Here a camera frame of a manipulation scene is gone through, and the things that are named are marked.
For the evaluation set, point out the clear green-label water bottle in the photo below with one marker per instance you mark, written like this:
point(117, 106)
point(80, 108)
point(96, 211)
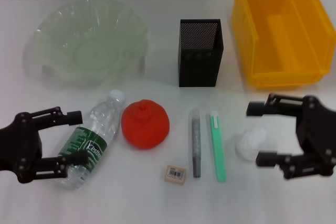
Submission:
point(102, 121)

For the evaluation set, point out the white paper ball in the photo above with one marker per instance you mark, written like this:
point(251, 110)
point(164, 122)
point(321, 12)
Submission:
point(250, 142)

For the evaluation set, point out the yellow plastic bin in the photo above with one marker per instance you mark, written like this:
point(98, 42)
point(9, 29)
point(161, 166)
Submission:
point(283, 32)

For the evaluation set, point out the clear green glass fruit plate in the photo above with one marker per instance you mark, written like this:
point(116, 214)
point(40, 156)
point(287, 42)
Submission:
point(89, 43)

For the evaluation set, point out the green utility knife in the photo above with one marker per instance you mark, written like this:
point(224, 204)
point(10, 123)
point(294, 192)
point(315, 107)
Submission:
point(218, 150)

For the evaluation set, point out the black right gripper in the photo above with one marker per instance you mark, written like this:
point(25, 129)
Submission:
point(317, 134)

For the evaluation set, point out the orange fruit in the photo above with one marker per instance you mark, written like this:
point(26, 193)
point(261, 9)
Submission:
point(145, 127)

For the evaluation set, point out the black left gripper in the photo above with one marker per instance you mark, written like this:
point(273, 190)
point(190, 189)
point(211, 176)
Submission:
point(21, 142)

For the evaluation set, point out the tan eraser with barcode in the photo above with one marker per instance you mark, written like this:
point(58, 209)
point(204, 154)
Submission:
point(174, 174)

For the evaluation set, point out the black mesh pen holder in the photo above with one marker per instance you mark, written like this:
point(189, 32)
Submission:
point(199, 69)

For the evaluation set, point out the grey pen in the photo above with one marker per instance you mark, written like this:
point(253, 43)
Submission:
point(195, 142)

